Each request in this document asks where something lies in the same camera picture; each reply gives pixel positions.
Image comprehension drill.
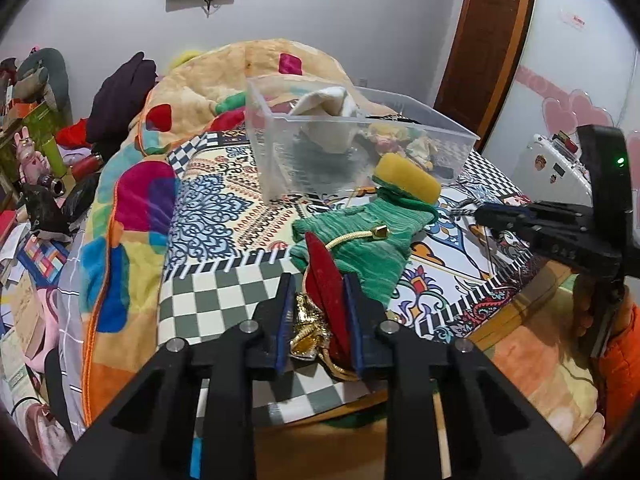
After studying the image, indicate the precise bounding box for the yellow sponge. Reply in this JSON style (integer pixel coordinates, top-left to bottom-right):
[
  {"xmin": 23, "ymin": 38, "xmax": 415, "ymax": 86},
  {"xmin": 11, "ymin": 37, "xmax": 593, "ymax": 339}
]
[{"xmin": 372, "ymin": 153, "xmax": 442, "ymax": 205}]

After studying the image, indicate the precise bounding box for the floral fabric item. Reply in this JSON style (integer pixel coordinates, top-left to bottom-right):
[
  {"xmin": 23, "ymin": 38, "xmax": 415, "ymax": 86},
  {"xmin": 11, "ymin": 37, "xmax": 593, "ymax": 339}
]
[{"xmin": 366, "ymin": 122, "xmax": 437, "ymax": 172}]

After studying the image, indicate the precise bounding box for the red velvet pouch gold tie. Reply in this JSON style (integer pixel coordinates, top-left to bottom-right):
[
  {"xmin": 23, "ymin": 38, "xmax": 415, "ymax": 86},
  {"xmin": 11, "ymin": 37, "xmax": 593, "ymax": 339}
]
[{"xmin": 290, "ymin": 231, "xmax": 371, "ymax": 382}]

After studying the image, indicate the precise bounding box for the white cloth pouch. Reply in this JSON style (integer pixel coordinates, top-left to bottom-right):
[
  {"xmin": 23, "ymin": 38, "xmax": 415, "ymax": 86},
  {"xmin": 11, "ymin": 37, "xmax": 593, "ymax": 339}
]
[{"xmin": 288, "ymin": 86, "xmax": 361, "ymax": 155}]

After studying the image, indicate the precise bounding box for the clear plastic storage box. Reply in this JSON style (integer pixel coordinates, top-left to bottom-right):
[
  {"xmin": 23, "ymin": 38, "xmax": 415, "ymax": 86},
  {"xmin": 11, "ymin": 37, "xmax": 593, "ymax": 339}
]
[{"xmin": 245, "ymin": 75, "xmax": 478, "ymax": 202}]

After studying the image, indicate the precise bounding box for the hand in orange sleeve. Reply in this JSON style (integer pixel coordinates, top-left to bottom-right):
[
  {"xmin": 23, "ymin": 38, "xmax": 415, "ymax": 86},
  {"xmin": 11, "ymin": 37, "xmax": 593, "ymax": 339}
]
[{"xmin": 570, "ymin": 271, "xmax": 626, "ymax": 340}]

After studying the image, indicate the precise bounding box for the white suitcase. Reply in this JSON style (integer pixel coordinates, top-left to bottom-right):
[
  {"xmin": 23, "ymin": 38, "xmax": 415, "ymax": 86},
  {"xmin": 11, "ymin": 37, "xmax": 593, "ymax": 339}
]
[{"xmin": 512, "ymin": 134, "xmax": 592, "ymax": 206}]

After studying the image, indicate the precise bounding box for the green ribbed cloth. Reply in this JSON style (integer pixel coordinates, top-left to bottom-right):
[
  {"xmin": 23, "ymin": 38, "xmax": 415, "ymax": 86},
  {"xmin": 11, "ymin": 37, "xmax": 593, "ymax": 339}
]
[{"xmin": 290, "ymin": 186, "xmax": 438, "ymax": 306}]

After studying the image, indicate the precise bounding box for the white sliding wardrobe door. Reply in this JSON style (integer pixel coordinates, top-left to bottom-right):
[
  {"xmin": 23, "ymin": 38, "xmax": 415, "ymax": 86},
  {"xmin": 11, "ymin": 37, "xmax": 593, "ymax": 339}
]
[{"xmin": 482, "ymin": 0, "xmax": 640, "ymax": 181}]

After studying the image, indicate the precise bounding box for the patterned patchwork bed sheet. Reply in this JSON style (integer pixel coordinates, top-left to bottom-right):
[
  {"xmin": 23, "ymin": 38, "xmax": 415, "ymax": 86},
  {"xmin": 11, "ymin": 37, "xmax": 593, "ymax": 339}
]
[{"xmin": 156, "ymin": 127, "xmax": 549, "ymax": 428}]

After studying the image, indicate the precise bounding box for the yellow patchwork fleece blanket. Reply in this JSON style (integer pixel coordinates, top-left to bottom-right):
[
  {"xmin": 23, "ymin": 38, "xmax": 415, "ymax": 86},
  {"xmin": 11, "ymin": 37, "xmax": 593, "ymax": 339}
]
[{"xmin": 79, "ymin": 38, "xmax": 349, "ymax": 425}]

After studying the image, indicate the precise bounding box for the brown wooden door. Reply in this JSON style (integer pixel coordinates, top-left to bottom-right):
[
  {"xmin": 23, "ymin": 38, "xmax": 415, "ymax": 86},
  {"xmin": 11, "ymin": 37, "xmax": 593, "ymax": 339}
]
[{"xmin": 435, "ymin": 0, "xmax": 535, "ymax": 151}]

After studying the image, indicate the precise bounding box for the green tube bottle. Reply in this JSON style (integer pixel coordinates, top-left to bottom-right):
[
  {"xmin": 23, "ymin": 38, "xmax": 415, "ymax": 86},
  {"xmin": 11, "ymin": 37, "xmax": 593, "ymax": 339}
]
[{"xmin": 40, "ymin": 136, "xmax": 67, "ymax": 179}]

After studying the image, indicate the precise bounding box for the pink plush rabbit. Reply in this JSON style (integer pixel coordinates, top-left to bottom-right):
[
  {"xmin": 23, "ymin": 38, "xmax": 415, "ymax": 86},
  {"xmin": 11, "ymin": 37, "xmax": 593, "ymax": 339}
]
[{"xmin": 14, "ymin": 126, "xmax": 51, "ymax": 185}]

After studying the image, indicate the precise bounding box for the green gift box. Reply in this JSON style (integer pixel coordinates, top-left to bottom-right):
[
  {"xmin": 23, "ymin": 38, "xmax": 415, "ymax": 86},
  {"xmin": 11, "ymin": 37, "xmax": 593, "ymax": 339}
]
[{"xmin": 1, "ymin": 102, "xmax": 66, "ymax": 182}]

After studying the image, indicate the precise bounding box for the dark purple garment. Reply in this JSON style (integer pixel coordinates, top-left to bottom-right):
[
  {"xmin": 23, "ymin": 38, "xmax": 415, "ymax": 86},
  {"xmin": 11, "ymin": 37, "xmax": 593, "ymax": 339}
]
[{"xmin": 86, "ymin": 52, "xmax": 156, "ymax": 144}]

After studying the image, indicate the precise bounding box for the grey plush toy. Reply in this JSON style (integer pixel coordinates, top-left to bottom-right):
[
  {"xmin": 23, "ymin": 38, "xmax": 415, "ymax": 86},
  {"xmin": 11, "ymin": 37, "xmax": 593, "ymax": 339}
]
[{"xmin": 13, "ymin": 48, "xmax": 73, "ymax": 125}]

